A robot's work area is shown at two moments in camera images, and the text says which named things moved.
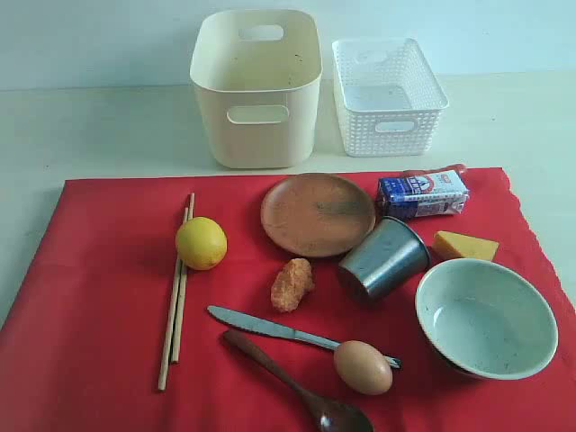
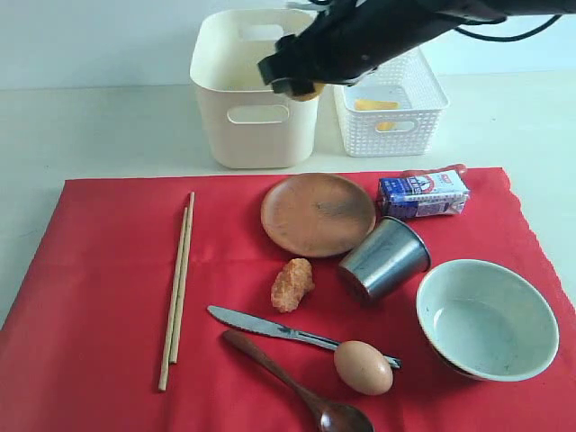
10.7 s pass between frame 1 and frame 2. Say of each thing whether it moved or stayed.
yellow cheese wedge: moved
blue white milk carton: stayed
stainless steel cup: stayed
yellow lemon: moved
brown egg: stayed
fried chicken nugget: stayed
